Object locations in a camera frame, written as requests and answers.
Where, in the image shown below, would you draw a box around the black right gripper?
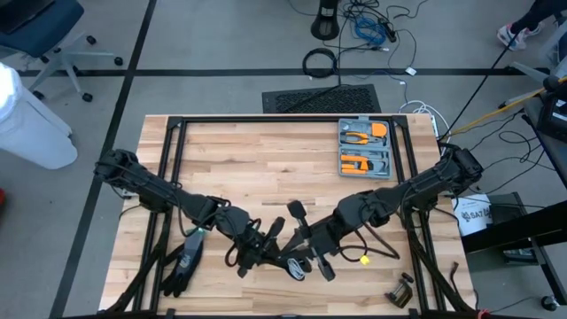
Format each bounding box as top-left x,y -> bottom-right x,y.
283,199 -> 346,283

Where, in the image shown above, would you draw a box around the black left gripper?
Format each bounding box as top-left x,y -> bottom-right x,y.
237,215 -> 311,279

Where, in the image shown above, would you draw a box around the black cord spool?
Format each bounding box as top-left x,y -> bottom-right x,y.
285,256 -> 314,282

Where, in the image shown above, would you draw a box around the white cord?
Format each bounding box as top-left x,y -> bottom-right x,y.
287,258 -> 307,280

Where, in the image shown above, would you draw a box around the black floor vent grate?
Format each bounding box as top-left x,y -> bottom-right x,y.
261,83 -> 382,114

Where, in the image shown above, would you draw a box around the white power strip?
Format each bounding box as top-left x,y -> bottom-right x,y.
427,110 -> 443,139

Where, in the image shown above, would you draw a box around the black tripod stand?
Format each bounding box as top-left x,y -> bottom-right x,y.
281,11 -> 345,114

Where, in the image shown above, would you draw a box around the black equipment box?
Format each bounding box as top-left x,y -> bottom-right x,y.
486,191 -> 528,226

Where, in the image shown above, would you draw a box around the black tower stand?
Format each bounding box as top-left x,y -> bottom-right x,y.
310,0 -> 341,41

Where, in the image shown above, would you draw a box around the black power strip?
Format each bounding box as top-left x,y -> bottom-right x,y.
378,19 -> 398,43

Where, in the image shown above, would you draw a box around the thin black slanted pole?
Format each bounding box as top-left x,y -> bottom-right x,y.
441,26 -> 524,139

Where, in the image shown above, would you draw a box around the white bucket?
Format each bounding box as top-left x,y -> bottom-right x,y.
0,61 -> 79,172

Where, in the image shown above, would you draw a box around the black equipment cart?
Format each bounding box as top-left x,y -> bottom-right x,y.
522,74 -> 567,187

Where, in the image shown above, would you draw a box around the grey office chair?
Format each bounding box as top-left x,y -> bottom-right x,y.
498,17 -> 567,110

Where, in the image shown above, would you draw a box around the person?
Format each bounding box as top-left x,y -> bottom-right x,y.
495,0 -> 562,51

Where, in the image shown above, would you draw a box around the office chair blue seat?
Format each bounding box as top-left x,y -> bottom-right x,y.
0,0 -> 124,103

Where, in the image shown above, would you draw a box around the black cable yellow tag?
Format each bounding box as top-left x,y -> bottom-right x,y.
338,221 -> 401,266

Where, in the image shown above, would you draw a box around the black table-level camera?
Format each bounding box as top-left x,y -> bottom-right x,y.
159,227 -> 207,299

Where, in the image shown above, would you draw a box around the orange handled pliers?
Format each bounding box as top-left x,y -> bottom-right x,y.
344,131 -> 374,146

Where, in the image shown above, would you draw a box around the black metal table frame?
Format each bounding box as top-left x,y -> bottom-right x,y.
104,113 -> 475,319

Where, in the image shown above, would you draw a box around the black coiled cable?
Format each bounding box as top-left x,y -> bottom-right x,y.
301,47 -> 340,80

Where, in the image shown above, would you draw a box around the blue coiled cable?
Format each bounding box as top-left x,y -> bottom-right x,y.
353,16 -> 387,45

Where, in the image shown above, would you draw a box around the yellow power cable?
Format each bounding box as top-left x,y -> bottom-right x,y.
447,74 -> 567,136

